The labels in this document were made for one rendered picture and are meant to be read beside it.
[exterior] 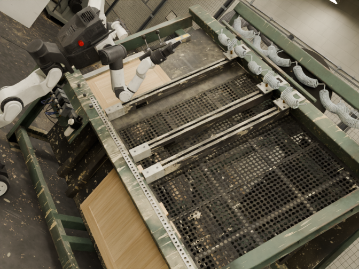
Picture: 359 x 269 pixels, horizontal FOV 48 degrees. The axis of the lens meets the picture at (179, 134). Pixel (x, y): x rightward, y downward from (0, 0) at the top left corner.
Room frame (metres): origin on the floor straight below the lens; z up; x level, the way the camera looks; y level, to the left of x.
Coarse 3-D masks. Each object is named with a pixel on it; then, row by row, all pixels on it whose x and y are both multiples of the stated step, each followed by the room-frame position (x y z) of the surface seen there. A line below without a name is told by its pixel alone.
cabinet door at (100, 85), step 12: (108, 72) 3.10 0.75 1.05; (132, 72) 3.11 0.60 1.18; (156, 72) 3.11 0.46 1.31; (96, 84) 2.99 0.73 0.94; (108, 84) 3.00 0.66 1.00; (144, 84) 3.00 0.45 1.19; (156, 84) 3.01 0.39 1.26; (96, 96) 2.89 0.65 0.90; (108, 96) 2.90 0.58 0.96; (132, 96) 2.90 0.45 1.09
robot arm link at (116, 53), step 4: (112, 48) 2.47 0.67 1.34; (116, 48) 2.48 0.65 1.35; (120, 48) 2.50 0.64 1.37; (108, 52) 2.42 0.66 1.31; (112, 52) 2.44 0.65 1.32; (116, 52) 2.46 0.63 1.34; (120, 52) 2.48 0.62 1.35; (112, 56) 2.43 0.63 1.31; (116, 56) 2.46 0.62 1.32; (120, 56) 2.49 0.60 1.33; (112, 60) 2.44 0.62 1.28; (116, 60) 2.48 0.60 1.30; (120, 60) 2.50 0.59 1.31; (112, 64) 2.48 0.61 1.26; (116, 64) 2.48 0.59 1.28; (120, 64) 2.50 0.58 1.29; (112, 68) 2.49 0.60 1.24; (116, 68) 2.49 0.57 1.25; (120, 68) 2.51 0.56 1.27
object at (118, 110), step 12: (228, 48) 3.10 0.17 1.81; (228, 60) 3.13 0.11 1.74; (192, 72) 3.03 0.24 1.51; (204, 72) 3.04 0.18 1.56; (216, 72) 3.12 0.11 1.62; (168, 84) 2.94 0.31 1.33; (180, 84) 2.95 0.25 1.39; (144, 96) 2.83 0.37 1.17; (156, 96) 2.87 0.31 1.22; (108, 108) 2.72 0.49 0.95; (120, 108) 2.73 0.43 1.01; (132, 108) 2.80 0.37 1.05
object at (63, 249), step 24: (48, 96) 3.21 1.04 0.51; (24, 120) 3.19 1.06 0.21; (24, 144) 2.98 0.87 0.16; (72, 144) 3.06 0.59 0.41; (96, 144) 2.92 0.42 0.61; (72, 168) 2.93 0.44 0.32; (96, 168) 2.78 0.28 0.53; (48, 192) 2.67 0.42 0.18; (72, 192) 2.76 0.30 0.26; (48, 216) 2.51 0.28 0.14; (192, 240) 2.66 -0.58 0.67; (72, 264) 2.24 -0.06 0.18; (216, 264) 2.56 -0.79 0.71
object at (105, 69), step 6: (180, 36) 3.43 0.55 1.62; (168, 42) 3.37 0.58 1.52; (174, 42) 3.37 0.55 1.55; (138, 54) 3.24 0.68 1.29; (126, 60) 3.18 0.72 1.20; (132, 60) 3.20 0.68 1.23; (108, 66) 3.13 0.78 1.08; (90, 72) 3.07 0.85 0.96; (96, 72) 3.07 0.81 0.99; (102, 72) 3.08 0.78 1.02; (84, 78) 3.01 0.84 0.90
